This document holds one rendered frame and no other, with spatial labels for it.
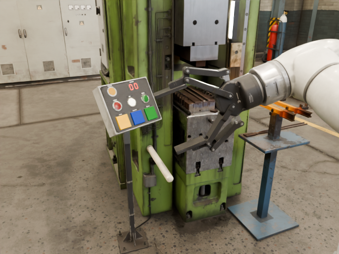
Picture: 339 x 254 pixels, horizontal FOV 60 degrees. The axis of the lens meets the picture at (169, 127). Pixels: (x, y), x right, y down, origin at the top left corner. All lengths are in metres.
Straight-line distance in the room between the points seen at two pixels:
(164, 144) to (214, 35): 0.86
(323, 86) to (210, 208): 1.94
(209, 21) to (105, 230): 1.69
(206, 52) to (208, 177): 0.93
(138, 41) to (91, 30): 5.14
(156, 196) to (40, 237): 0.92
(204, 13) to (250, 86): 1.34
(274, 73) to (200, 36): 1.32
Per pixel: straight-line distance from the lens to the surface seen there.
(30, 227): 2.65
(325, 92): 0.61
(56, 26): 6.94
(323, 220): 2.77
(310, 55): 0.68
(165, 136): 2.19
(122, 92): 1.69
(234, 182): 2.71
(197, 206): 2.38
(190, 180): 2.20
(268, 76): 0.65
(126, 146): 1.86
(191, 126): 2.00
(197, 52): 1.94
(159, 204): 2.48
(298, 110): 2.02
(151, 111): 1.75
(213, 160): 2.20
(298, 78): 0.66
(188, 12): 1.89
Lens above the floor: 1.60
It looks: 23 degrees down
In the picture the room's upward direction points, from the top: straight up
